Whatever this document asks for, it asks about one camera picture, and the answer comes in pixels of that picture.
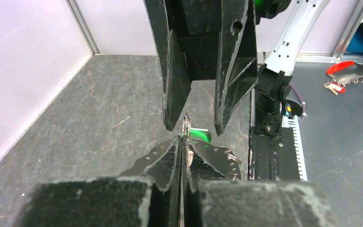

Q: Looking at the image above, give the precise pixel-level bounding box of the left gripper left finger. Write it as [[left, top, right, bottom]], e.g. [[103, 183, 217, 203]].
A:
[[14, 136, 182, 227]]

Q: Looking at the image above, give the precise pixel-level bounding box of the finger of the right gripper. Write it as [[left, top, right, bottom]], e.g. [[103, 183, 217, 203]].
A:
[[214, 0, 258, 135], [144, 0, 191, 131]]

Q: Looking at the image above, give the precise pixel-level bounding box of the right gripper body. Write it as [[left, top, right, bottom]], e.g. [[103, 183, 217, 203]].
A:
[[169, 0, 221, 80]]

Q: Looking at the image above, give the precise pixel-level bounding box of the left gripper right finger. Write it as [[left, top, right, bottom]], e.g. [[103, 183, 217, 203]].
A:
[[181, 137, 340, 227]]

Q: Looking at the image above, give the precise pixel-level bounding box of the green tagged key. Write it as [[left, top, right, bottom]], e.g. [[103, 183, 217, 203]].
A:
[[189, 128, 212, 143]]

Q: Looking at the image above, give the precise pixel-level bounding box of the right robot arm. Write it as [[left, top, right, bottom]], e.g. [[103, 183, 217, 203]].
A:
[[144, 0, 328, 136]]

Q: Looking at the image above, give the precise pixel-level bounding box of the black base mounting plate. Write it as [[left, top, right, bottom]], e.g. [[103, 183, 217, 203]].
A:
[[248, 91, 301, 182]]

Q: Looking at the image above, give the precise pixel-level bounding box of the red tagged key bunch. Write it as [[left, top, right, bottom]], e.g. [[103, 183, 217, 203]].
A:
[[323, 61, 363, 96]]

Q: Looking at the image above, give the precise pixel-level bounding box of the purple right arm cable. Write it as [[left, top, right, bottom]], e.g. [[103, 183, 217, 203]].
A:
[[288, 84, 307, 118]]

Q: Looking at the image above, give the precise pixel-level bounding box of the white slotted cable duct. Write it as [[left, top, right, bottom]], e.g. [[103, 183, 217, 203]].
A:
[[282, 115, 308, 181]]

